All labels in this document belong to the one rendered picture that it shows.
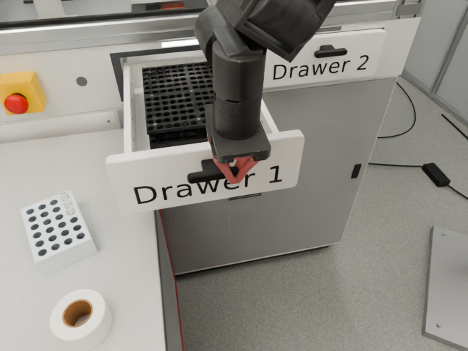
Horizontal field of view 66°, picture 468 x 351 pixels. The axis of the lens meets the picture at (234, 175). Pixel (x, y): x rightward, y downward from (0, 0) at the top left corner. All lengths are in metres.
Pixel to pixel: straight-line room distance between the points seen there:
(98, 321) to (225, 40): 0.38
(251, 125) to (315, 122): 0.59
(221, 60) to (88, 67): 0.48
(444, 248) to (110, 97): 1.39
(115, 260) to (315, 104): 0.62
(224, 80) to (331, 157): 0.77
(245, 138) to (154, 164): 0.15
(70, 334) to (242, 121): 0.34
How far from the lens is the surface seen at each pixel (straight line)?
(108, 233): 0.66
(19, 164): 0.86
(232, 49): 0.39
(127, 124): 0.64
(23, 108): 0.81
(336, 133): 1.06
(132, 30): 0.79
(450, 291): 1.59
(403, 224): 1.77
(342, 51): 0.86
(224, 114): 0.41
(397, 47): 1.00
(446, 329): 1.51
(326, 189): 1.22
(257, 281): 1.45
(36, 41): 0.82
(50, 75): 0.84
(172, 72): 0.77
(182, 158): 0.52
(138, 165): 0.52
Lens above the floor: 1.26
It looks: 44 degrees down
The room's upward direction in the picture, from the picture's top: straight up
